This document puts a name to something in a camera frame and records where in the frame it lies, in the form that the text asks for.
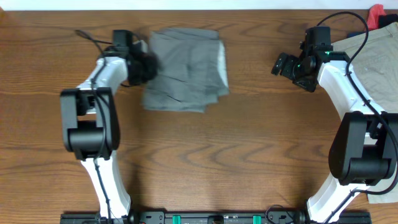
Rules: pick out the grey shorts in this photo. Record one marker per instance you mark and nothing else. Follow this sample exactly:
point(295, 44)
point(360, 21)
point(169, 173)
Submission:
point(192, 70)

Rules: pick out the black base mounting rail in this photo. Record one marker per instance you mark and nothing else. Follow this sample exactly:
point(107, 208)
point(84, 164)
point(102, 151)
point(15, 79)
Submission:
point(273, 216)

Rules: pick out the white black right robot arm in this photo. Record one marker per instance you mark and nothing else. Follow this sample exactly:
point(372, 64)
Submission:
point(363, 156)

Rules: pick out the red cloth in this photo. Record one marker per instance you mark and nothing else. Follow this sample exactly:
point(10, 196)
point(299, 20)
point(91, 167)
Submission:
point(375, 12)

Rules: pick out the black cloth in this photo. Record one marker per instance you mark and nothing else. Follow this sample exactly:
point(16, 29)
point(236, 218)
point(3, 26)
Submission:
point(386, 20)

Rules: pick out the beige khaki shorts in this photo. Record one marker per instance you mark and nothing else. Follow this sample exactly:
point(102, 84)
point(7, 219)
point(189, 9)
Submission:
point(376, 68)

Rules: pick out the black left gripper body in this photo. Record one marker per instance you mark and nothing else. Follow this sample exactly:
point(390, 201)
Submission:
point(142, 69)

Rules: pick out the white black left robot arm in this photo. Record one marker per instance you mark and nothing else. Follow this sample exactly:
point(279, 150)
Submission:
point(91, 128)

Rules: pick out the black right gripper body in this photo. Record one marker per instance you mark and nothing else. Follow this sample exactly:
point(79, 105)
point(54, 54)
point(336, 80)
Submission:
point(295, 70)

